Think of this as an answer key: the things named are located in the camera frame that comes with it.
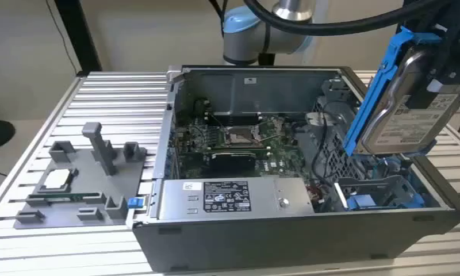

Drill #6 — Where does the thin black wall wire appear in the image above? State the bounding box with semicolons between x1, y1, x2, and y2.
43;0;78;76

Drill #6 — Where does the red wire bundle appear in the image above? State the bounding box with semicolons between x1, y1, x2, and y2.
307;186;325;204

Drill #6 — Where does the blue plastic bay clip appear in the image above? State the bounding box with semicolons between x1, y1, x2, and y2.
345;194;381;211

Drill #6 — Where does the thin round black wire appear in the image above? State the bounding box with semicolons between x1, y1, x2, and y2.
311;111;345;186

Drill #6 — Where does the green motherboard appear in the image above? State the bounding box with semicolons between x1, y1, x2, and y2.
174;113;310;179

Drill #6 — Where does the grey parts rack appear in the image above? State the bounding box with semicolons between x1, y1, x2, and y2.
13;122;149;231

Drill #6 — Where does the black upright frame post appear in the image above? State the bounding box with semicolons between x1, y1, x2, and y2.
53;0;103;73

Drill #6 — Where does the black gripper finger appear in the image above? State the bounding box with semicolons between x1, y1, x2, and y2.
405;57;446;110

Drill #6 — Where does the dark grey PC case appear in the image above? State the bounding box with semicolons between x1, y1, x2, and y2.
131;64;460;273

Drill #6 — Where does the hard disk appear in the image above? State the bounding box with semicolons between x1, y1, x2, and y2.
343;25;460;158

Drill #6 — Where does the CPU socket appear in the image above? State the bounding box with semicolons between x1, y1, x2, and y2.
222;125;263;145

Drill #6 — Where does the silver CPU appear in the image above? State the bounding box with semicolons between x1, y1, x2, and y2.
42;169;73;190

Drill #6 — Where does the grey perforated disk bay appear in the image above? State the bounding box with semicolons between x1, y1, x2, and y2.
293;78;369;181

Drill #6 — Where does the black graphics card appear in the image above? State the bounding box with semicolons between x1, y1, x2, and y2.
205;151;257;177

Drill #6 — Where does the silver power supply unit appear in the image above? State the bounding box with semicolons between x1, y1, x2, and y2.
155;177;315;221

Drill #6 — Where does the green RAM stick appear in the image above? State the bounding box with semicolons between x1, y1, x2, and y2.
27;192;103;202

